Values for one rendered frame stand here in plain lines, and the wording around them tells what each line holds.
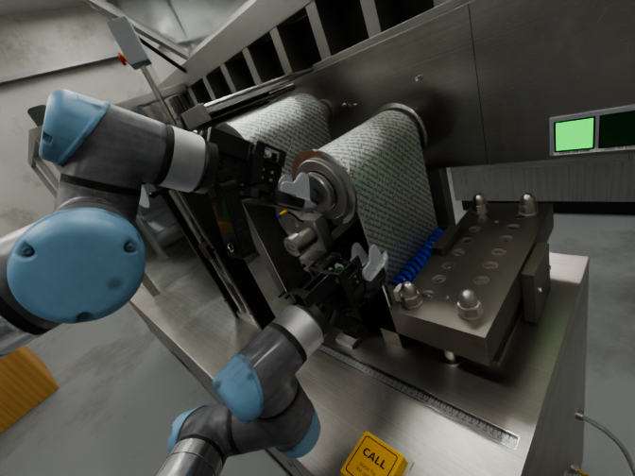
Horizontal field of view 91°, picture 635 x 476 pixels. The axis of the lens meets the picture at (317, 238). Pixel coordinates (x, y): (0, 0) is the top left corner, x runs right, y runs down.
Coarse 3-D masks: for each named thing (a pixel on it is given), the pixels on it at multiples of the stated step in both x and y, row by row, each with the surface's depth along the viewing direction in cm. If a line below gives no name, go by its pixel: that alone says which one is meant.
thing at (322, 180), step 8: (312, 176) 52; (320, 176) 52; (312, 184) 53; (320, 184) 52; (328, 184) 52; (312, 192) 54; (320, 192) 53; (328, 192) 52; (312, 200) 56; (320, 200) 55; (328, 200) 53; (336, 200) 54; (320, 208) 55; (328, 208) 54
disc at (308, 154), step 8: (304, 152) 53; (312, 152) 52; (320, 152) 51; (296, 160) 56; (304, 160) 54; (320, 160) 52; (328, 160) 50; (336, 160) 50; (296, 168) 57; (336, 168) 50; (344, 168) 49; (344, 176) 50; (344, 184) 51; (352, 184) 50; (352, 192) 51; (352, 200) 52; (352, 208) 53; (344, 216) 55; (352, 216) 54; (336, 224) 58
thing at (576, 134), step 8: (576, 120) 53; (584, 120) 52; (592, 120) 51; (560, 128) 55; (568, 128) 54; (576, 128) 53; (584, 128) 52; (592, 128) 52; (560, 136) 55; (568, 136) 54; (576, 136) 54; (584, 136) 53; (560, 144) 56; (568, 144) 55; (576, 144) 54; (584, 144) 54
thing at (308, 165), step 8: (312, 160) 52; (304, 168) 54; (312, 168) 53; (320, 168) 52; (328, 168) 51; (296, 176) 57; (328, 176) 52; (336, 176) 50; (336, 184) 51; (336, 192) 52; (344, 192) 51; (344, 200) 52; (336, 208) 55; (344, 208) 53; (328, 216) 58; (336, 216) 56
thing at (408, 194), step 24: (408, 168) 63; (384, 192) 58; (408, 192) 63; (360, 216) 54; (384, 216) 58; (408, 216) 64; (432, 216) 71; (384, 240) 59; (408, 240) 65; (384, 288) 61
